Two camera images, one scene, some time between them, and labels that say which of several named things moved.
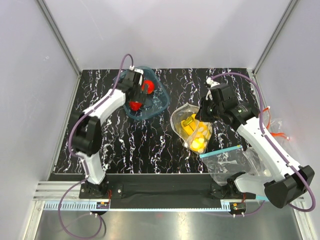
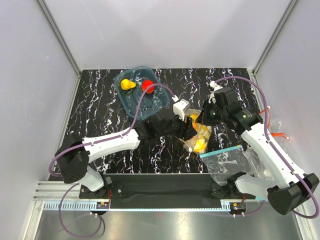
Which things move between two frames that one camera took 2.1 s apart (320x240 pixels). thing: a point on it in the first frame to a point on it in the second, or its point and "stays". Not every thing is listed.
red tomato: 151,86 stays
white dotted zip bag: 195,134 stays
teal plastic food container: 157,97 stays
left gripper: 140,96 to 186,130
